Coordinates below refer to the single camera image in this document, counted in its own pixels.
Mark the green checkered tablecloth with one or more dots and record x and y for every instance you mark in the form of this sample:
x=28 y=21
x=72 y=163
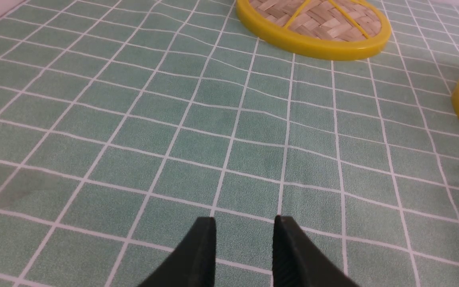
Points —
x=122 y=121

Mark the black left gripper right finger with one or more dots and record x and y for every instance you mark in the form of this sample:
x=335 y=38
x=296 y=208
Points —
x=297 y=262

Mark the yellow bamboo steamer lid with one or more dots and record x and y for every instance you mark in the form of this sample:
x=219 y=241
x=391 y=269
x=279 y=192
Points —
x=336 y=30

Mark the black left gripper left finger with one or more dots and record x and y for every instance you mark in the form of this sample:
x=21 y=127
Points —
x=192 y=263

